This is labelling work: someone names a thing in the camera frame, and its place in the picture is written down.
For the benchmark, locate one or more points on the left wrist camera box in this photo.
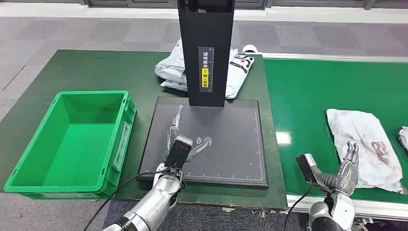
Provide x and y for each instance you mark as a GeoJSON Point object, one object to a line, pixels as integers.
{"type": "Point", "coordinates": [178, 153]}

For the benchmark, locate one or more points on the white plastic table bracket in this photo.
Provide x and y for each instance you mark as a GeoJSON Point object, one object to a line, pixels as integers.
{"type": "Point", "coordinates": [228, 209]}

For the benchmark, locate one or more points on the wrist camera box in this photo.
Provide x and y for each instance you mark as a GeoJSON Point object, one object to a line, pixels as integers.
{"type": "Point", "coordinates": [178, 153]}
{"type": "Point", "coordinates": [306, 167]}

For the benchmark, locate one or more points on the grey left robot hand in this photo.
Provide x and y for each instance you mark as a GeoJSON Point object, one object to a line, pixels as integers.
{"type": "Point", "coordinates": [172, 134]}

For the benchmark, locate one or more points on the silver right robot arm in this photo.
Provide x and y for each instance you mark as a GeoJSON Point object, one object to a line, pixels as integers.
{"type": "Point", "coordinates": [342, 210]}

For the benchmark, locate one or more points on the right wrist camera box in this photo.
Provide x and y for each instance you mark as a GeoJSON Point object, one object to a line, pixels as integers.
{"type": "Point", "coordinates": [306, 167]}

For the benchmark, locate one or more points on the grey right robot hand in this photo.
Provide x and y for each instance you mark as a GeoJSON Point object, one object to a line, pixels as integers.
{"type": "Point", "coordinates": [347, 178]}

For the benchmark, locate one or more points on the black yellow label sticker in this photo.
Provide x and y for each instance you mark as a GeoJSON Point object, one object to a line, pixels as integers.
{"type": "Point", "coordinates": [205, 63]}

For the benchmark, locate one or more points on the white conveyor roller end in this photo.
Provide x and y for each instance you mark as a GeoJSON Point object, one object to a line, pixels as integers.
{"type": "Point", "coordinates": [250, 48]}

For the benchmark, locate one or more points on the green conveyor belt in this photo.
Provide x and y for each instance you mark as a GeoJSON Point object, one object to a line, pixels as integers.
{"type": "Point", "coordinates": [318, 89]}

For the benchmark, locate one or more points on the green plastic crate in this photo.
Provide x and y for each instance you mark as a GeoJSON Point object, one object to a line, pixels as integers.
{"type": "Point", "coordinates": [76, 143]}

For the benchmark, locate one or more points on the white parcel red dot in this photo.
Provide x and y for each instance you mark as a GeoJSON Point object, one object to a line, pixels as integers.
{"type": "Point", "coordinates": [404, 137]}

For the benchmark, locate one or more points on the white parcel red print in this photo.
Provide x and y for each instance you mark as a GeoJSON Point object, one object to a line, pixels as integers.
{"type": "Point", "coordinates": [366, 134]}

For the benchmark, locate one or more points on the aluminium conveyor frame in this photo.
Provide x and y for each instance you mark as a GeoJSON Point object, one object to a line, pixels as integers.
{"type": "Point", "coordinates": [350, 58]}

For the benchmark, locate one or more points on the flat white parcel bag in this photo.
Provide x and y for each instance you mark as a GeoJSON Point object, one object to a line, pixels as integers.
{"type": "Point", "coordinates": [173, 85]}

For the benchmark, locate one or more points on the white parcel black print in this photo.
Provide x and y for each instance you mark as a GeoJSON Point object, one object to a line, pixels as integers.
{"type": "Point", "coordinates": [237, 76]}

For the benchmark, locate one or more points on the black inbound scanner machine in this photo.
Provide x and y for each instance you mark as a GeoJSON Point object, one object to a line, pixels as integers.
{"type": "Point", "coordinates": [223, 143]}

